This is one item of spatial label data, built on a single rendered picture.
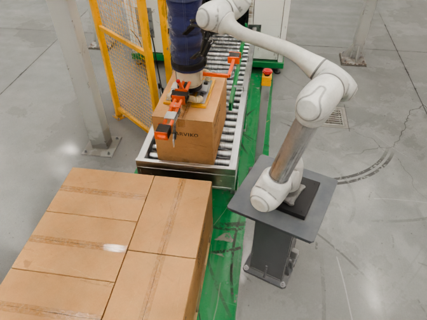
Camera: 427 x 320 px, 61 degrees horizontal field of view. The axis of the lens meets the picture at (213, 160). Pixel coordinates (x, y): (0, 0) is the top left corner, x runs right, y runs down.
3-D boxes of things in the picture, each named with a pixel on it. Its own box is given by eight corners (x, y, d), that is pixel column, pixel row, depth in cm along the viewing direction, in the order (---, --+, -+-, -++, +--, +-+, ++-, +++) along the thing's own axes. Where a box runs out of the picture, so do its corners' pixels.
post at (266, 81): (253, 171, 328) (262, 72, 260) (260, 171, 328) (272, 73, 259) (252, 176, 324) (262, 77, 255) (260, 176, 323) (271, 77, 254)
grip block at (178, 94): (174, 96, 229) (173, 87, 225) (189, 97, 228) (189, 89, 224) (171, 103, 223) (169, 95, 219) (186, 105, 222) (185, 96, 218)
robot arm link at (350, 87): (332, 52, 151) (318, 64, 142) (368, 77, 147) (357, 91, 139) (316, 76, 160) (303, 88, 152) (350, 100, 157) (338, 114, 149)
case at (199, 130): (178, 112, 302) (174, 69, 274) (225, 117, 296) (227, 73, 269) (158, 161, 259) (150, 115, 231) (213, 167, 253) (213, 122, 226)
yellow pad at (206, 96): (201, 80, 262) (201, 74, 259) (215, 81, 261) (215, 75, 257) (190, 107, 238) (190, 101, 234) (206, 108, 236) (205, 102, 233)
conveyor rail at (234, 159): (251, 42, 426) (252, 26, 413) (255, 42, 425) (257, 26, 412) (228, 186, 260) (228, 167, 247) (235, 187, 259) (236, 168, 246)
